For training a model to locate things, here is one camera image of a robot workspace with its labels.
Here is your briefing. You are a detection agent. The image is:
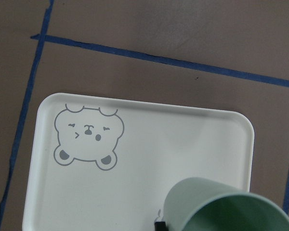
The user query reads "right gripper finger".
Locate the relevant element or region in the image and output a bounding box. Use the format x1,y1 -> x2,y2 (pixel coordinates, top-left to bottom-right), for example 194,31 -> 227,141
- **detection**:
154,221 -> 166,231

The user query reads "green cup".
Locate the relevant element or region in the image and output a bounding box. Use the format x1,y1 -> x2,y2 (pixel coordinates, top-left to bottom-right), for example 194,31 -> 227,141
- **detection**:
163,178 -> 289,231

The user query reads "cream bear tray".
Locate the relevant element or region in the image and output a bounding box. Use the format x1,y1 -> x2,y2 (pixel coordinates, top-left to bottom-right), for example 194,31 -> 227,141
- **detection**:
22,93 -> 254,231

